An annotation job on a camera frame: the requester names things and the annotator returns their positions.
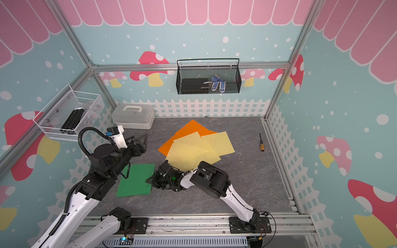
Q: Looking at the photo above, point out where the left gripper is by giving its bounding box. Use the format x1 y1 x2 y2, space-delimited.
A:
108 133 148 178

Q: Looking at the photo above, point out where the green paper sheet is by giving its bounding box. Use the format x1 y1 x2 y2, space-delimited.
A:
116 164 155 197

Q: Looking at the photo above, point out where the yellow paper sheet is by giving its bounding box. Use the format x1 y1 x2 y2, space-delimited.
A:
202 132 235 156
166 132 221 172

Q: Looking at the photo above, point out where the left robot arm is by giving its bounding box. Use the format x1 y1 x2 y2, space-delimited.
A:
33 126 148 248

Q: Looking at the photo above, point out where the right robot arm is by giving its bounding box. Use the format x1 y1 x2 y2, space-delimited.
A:
145 160 260 233

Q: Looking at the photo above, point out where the white plastic storage box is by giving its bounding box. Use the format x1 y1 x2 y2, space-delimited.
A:
111 103 155 130

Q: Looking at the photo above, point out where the orange paper sheet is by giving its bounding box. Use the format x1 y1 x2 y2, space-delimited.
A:
158 120 216 156

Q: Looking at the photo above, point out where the black item in white basket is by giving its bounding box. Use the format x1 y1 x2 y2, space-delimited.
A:
60 107 85 135

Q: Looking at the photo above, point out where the small green circuit board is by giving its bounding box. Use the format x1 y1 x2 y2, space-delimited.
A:
118 237 134 246

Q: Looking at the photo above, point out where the black box in mesh basket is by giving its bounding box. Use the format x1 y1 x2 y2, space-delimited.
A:
179 78 209 94

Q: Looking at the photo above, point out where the blue white item in basket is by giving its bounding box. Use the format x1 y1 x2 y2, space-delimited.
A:
204 75 226 93

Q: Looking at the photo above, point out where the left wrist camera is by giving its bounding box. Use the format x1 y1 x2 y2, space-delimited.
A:
106 125 127 148

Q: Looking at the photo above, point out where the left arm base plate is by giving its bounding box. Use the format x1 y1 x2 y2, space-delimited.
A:
123 218 148 235

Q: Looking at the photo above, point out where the white wire basket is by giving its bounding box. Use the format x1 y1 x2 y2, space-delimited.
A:
33 85 104 142

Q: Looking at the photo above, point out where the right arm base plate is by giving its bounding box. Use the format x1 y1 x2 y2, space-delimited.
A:
228 217 272 235

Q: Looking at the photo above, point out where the black wire mesh basket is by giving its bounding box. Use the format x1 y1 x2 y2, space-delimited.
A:
176 58 242 95

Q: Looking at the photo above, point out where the screwdriver with wooden handle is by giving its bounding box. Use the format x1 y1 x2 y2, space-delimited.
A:
259 133 265 151

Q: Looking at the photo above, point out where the aluminium front rail frame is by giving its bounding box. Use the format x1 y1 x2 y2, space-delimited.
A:
57 213 323 248

